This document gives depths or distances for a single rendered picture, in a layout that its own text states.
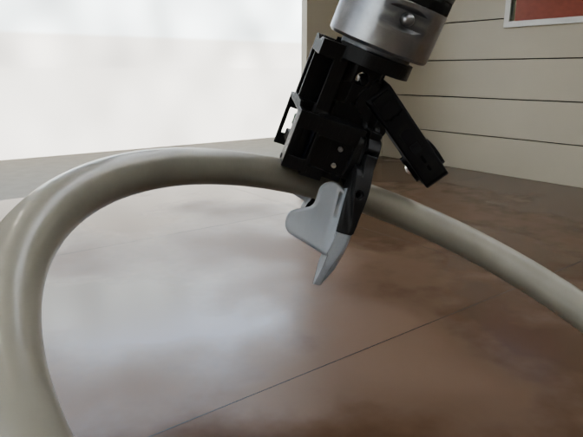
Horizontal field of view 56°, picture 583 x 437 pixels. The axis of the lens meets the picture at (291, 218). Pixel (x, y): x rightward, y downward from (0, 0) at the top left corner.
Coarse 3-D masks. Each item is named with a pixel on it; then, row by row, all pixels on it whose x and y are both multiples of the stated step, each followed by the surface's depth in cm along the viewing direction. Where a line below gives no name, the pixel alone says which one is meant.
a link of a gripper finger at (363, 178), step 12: (372, 156) 48; (360, 168) 48; (372, 168) 48; (348, 180) 49; (360, 180) 48; (348, 192) 48; (360, 192) 48; (348, 204) 48; (360, 204) 48; (348, 216) 48; (360, 216) 48; (348, 228) 48
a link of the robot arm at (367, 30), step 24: (360, 0) 44; (384, 0) 43; (408, 0) 43; (336, 24) 46; (360, 24) 44; (384, 24) 43; (408, 24) 43; (432, 24) 44; (384, 48) 44; (408, 48) 44; (432, 48) 46
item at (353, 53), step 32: (320, 64) 48; (352, 64) 47; (384, 64) 45; (320, 96) 48; (352, 96) 48; (288, 128) 53; (320, 128) 47; (352, 128) 47; (384, 128) 50; (288, 160) 48; (320, 160) 49; (352, 160) 49
